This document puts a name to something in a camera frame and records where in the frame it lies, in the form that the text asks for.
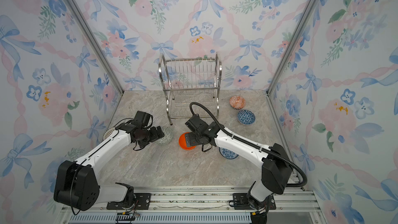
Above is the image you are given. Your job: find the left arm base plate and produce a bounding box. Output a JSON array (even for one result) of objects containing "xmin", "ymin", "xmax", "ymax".
[{"xmin": 106, "ymin": 193, "xmax": 152, "ymax": 211}]

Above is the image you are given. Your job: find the orange plastic bowl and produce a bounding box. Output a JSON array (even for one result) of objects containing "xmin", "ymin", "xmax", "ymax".
[{"xmin": 178, "ymin": 132, "xmax": 195, "ymax": 150}]

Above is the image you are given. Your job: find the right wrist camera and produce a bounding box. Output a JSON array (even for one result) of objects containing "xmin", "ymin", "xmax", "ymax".
[{"xmin": 185, "ymin": 114, "xmax": 208, "ymax": 135}]

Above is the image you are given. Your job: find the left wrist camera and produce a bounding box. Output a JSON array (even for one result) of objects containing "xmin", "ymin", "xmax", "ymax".
[{"xmin": 132, "ymin": 111, "xmax": 153, "ymax": 129}]

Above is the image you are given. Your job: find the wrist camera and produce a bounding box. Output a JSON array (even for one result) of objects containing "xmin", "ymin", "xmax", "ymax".
[
  {"xmin": 132, "ymin": 111, "xmax": 153, "ymax": 129},
  {"xmin": 185, "ymin": 114, "xmax": 208, "ymax": 135}
]

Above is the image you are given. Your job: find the steel two-tier dish rack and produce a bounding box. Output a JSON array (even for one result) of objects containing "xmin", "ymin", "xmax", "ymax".
[{"xmin": 158, "ymin": 54, "xmax": 222, "ymax": 125}]

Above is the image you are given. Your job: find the red patterned ceramic bowl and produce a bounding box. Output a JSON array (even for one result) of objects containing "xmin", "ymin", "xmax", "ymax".
[{"xmin": 229, "ymin": 95, "xmax": 246, "ymax": 110}]

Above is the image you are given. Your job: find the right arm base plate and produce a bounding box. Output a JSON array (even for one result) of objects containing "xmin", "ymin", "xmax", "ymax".
[{"xmin": 229, "ymin": 193, "xmax": 276, "ymax": 211}]

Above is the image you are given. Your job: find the aluminium mounting rail frame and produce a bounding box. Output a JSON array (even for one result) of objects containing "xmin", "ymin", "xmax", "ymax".
[{"xmin": 56, "ymin": 186, "xmax": 326, "ymax": 224}]

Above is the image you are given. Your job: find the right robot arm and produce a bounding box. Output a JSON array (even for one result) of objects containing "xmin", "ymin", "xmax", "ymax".
[{"xmin": 185, "ymin": 120, "xmax": 292, "ymax": 210}]

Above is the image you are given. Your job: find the green patterned ceramic bowl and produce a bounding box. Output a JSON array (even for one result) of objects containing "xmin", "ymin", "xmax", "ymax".
[{"xmin": 155, "ymin": 126, "xmax": 174, "ymax": 145}]

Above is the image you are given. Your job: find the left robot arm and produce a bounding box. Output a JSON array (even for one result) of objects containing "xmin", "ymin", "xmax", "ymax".
[{"xmin": 53, "ymin": 122, "xmax": 164, "ymax": 211}]

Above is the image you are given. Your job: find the white mesh strainer basket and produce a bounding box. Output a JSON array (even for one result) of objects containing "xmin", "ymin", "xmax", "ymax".
[{"xmin": 103, "ymin": 127, "xmax": 116, "ymax": 141}]

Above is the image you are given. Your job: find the blue triangle patterned bowl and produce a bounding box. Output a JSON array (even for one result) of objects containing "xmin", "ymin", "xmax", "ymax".
[{"xmin": 237, "ymin": 110, "xmax": 256, "ymax": 125}]

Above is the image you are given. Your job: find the blue floral ceramic bowl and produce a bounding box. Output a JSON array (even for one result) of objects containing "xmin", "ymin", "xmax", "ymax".
[{"xmin": 219, "ymin": 147, "xmax": 238, "ymax": 160}]

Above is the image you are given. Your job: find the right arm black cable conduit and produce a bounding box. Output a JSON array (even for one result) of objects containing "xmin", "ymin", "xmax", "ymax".
[{"xmin": 189, "ymin": 102, "xmax": 308, "ymax": 188}]

